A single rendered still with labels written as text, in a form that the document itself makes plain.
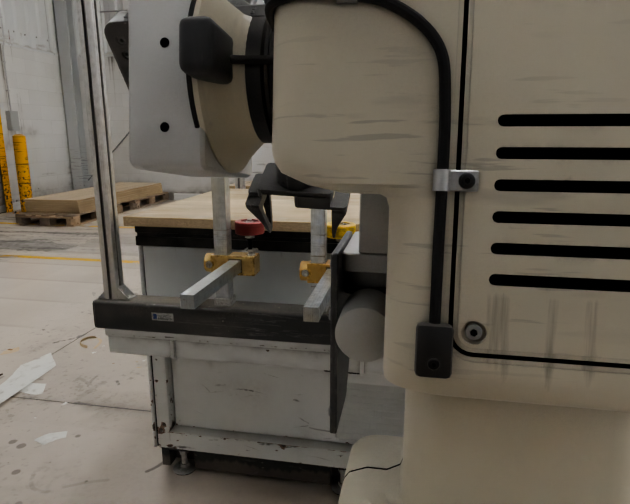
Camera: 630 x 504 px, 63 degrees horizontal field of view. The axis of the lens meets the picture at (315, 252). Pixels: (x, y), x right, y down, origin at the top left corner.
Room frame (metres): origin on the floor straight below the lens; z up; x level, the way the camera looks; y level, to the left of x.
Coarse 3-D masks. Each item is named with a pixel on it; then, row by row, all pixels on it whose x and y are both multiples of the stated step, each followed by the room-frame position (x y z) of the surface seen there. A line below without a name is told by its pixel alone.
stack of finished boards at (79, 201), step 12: (72, 192) 7.33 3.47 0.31; (84, 192) 7.33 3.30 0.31; (120, 192) 7.49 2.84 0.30; (132, 192) 7.80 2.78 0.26; (144, 192) 8.18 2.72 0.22; (156, 192) 8.59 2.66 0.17; (24, 204) 6.56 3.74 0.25; (36, 204) 6.53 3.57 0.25; (48, 204) 6.50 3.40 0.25; (60, 204) 6.48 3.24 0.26; (72, 204) 6.45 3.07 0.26; (84, 204) 6.58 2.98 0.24
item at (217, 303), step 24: (96, 312) 1.31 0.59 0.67; (120, 312) 1.29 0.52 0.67; (144, 312) 1.28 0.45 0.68; (168, 312) 1.27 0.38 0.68; (192, 312) 1.26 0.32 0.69; (216, 312) 1.25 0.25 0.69; (240, 312) 1.23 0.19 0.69; (264, 312) 1.22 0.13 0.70; (288, 312) 1.22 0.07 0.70; (216, 336) 1.25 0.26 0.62; (240, 336) 1.23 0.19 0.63; (264, 336) 1.22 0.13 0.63; (288, 336) 1.21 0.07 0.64; (312, 336) 1.20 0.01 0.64
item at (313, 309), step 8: (328, 272) 1.17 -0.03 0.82; (320, 280) 1.10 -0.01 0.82; (328, 280) 1.10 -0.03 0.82; (320, 288) 1.04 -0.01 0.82; (328, 288) 1.04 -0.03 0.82; (312, 296) 0.99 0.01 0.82; (320, 296) 0.99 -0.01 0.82; (328, 296) 1.04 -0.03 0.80; (312, 304) 0.94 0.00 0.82; (320, 304) 0.94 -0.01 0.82; (304, 312) 0.92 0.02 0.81; (312, 312) 0.92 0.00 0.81; (320, 312) 0.94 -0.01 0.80; (304, 320) 0.92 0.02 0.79; (312, 320) 0.92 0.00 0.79
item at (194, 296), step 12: (228, 264) 1.21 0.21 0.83; (240, 264) 1.25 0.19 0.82; (216, 276) 1.10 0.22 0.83; (228, 276) 1.16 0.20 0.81; (192, 288) 1.01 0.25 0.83; (204, 288) 1.02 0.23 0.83; (216, 288) 1.08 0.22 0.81; (180, 300) 0.97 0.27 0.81; (192, 300) 0.97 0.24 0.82; (204, 300) 1.01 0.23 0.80
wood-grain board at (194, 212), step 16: (208, 192) 2.12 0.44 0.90; (240, 192) 2.12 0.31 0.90; (160, 208) 1.65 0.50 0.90; (176, 208) 1.65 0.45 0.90; (192, 208) 1.65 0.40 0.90; (208, 208) 1.65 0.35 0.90; (240, 208) 1.65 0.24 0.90; (272, 208) 1.65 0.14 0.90; (288, 208) 1.65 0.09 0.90; (304, 208) 1.65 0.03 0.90; (352, 208) 1.65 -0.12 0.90; (128, 224) 1.48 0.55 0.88; (144, 224) 1.48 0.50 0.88; (160, 224) 1.47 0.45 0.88; (176, 224) 1.46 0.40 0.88; (192, 224) 1.45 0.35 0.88; (208, 224) 1.44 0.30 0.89; (288, 224) 1.40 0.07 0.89; (304, 224) 1.39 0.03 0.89
